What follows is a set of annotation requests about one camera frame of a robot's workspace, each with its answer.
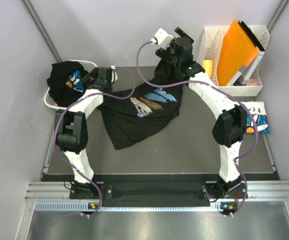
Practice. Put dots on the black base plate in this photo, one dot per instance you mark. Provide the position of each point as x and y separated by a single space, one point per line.
152 190

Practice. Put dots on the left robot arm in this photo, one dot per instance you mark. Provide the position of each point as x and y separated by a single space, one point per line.
71 131

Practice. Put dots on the orange folder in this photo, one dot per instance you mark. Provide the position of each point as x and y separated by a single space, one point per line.
237 53

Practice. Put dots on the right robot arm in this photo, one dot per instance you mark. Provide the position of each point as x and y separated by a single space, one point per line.
230 116

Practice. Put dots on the white grey binder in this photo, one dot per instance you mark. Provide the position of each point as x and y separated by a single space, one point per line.
245 73

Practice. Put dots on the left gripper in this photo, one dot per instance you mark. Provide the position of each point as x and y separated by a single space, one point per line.
93 74

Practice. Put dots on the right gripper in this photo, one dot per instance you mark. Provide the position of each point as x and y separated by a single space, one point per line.
163 53

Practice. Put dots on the pink small item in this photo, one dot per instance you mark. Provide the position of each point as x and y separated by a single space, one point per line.
252 82

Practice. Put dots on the white file organizer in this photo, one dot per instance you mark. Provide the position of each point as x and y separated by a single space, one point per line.
210 49

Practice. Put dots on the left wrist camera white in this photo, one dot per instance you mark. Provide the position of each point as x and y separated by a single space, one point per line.
114 75

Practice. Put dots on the aluminium frame rail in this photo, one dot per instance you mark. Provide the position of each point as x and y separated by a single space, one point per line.
272 190

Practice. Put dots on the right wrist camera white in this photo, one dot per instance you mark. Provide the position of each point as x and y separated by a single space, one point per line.
162 39

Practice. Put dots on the white laundry basket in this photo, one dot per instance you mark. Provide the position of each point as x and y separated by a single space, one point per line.
48 100

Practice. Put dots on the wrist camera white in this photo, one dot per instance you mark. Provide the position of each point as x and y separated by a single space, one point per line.
162 39
114 75

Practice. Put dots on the black brushstroke print t-shirt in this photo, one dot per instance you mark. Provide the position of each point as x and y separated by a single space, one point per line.
148 111

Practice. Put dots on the grey cable duct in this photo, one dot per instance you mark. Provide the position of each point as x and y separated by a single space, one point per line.
88 207

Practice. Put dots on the black daisy print t-shirt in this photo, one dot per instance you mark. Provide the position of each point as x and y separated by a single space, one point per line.
65 82

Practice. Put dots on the black folder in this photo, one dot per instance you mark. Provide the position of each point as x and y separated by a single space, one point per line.
251 36

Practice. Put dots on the yellow sponge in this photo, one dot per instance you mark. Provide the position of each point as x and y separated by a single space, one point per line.
208 67

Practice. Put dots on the folded white daisy t-shirt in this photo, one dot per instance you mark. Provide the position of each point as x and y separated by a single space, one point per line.
258 111

